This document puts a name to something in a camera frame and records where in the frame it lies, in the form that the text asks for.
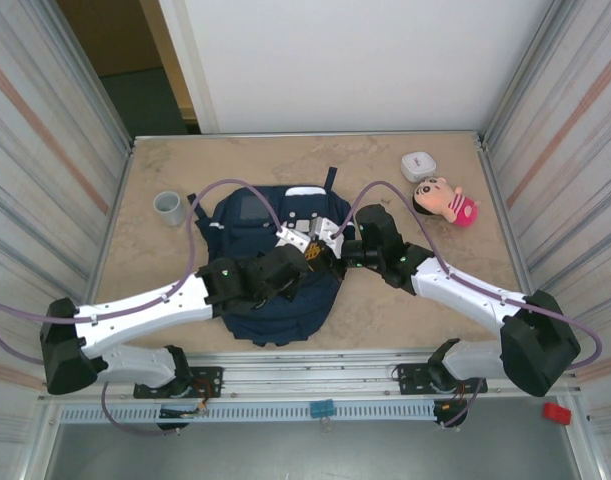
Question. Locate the navy blue backpack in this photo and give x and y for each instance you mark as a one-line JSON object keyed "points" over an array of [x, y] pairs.
{"points": [[280, 320]]}

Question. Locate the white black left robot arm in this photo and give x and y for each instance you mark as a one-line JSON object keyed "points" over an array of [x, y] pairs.
{"points": [[145, 310]]}

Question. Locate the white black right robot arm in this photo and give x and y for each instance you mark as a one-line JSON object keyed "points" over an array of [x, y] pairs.
{"points": [[465, 290]]}

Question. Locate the plush doll pink striped shirt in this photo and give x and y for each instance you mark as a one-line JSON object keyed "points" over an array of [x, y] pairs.
{"points": [[455, 205]]}

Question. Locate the white round lidded container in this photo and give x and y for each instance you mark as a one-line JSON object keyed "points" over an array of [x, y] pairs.
{"points": [[418, 166]]}

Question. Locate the grey ceramic cup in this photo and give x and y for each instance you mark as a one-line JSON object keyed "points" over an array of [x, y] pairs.
{"points": [[170, 209]]}

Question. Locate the blue binder clip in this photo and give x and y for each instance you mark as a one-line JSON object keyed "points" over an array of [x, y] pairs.
{"points": [[321, 408]]}

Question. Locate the red plastic block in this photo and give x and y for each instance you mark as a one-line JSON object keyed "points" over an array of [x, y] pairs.
{"points": [[557, 413]]}

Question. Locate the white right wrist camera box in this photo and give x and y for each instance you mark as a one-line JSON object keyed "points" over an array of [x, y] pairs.
{"points": [[327, 230]]}

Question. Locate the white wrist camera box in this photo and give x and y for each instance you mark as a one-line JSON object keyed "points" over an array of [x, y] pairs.
{"points": [[327, 230], [292, 235]]}

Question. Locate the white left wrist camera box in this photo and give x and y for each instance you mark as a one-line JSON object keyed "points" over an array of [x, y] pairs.
{"points": [[292, 235]]}

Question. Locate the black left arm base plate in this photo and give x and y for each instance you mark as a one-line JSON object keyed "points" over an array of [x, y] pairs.
{"points": [[207, 380]]}

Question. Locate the aluminium rail frame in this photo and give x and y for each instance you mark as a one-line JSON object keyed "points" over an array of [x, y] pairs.
{"points": [[310, 380]]}

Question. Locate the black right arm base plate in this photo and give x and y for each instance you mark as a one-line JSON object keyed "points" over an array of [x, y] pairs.
{"points": [[410, 380]]}

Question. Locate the aluminium frame post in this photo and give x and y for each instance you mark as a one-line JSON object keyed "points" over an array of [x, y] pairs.
{"points": [[124, 131], [487, 131]]}

